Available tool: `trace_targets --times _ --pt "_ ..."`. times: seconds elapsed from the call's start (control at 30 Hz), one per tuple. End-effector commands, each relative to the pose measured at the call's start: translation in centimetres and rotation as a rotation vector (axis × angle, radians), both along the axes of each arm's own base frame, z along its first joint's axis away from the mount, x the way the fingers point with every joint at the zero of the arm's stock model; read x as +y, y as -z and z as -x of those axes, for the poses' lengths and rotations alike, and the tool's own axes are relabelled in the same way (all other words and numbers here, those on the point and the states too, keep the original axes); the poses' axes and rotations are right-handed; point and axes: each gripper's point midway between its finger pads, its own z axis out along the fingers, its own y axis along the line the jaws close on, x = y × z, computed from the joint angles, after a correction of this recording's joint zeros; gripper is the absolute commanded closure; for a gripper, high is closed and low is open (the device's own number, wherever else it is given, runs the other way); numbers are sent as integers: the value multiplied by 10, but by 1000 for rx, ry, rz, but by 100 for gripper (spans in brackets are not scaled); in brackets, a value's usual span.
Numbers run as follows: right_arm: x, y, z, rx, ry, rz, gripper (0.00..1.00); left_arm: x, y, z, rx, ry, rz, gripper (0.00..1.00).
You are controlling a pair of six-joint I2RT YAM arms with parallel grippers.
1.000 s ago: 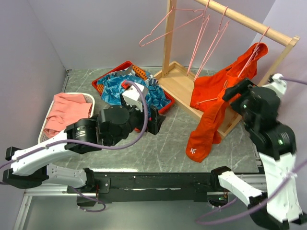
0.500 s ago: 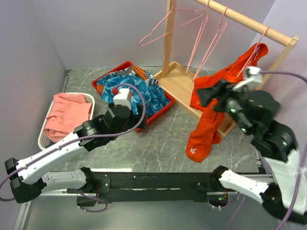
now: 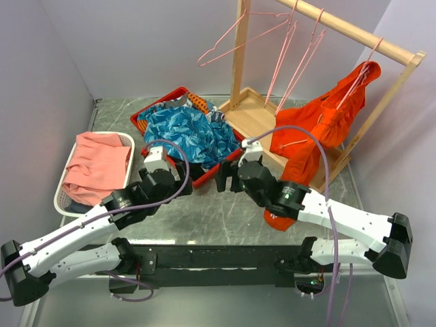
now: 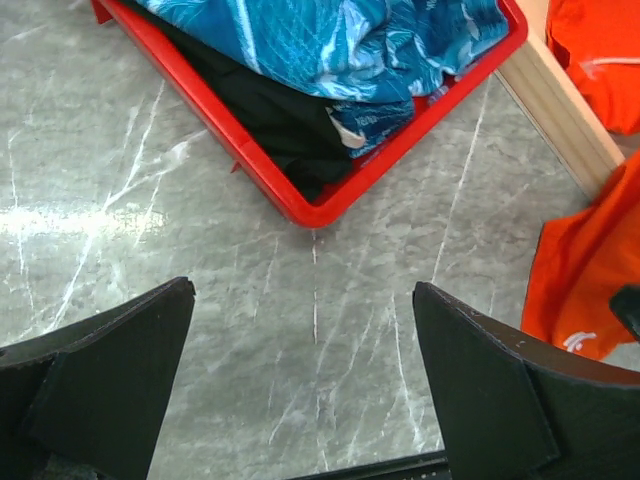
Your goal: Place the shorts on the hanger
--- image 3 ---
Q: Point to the pink garment in basket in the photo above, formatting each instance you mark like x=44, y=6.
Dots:
x=98, y=167

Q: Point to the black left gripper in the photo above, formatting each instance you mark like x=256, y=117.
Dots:
x=182, y=174

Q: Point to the orange dotted garment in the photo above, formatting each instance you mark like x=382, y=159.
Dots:
x=198, y=103

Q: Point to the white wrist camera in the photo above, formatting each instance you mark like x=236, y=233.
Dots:
x=252, y=151
x=156, y=159

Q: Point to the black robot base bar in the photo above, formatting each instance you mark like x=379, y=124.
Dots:
x=223, y=265

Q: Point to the red plastic bin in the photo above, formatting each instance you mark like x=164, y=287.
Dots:
x=198, y=181

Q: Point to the wooden clothes rack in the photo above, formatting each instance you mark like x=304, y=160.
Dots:
x=252, y=116

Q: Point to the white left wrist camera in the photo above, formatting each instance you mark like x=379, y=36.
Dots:
x=156, y=159

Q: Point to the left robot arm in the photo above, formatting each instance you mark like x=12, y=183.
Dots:
x=32, y=268

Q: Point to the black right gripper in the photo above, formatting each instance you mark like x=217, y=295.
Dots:
x=227, y=168

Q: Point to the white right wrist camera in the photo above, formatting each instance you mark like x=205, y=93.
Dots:
x=252, y=151

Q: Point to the blue leaf-patterned shorts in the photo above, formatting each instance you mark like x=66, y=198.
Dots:
x=188, y=128

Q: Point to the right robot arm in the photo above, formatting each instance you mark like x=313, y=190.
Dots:
x=381, y=241

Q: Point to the orange drawstring shorts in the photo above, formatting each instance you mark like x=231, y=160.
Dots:
x=321, y=118

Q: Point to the navy printed garment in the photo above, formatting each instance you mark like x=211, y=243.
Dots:
x=215, y=117

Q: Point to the pink wire hanger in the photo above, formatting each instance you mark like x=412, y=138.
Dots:
x=240, y=30
x=304, y=62
x=361, y=74
x=291, y=27

